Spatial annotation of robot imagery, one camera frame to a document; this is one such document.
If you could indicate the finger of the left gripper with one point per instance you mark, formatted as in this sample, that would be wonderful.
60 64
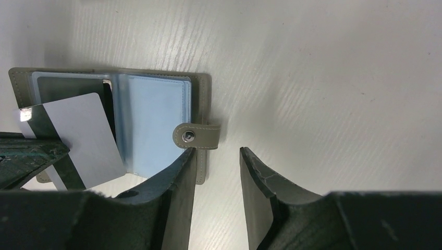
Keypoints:
22 159

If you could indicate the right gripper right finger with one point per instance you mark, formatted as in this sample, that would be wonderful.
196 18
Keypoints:
282 215

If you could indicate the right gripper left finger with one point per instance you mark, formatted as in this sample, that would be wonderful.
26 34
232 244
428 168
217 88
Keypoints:
155 214

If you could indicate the white magnetic stripe card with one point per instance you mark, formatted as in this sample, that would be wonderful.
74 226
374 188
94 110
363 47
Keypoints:
81 124

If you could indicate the black credit card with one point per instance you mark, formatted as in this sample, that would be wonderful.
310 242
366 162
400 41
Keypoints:
56 88

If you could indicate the grey leather card holder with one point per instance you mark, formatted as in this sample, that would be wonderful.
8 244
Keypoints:
158 114

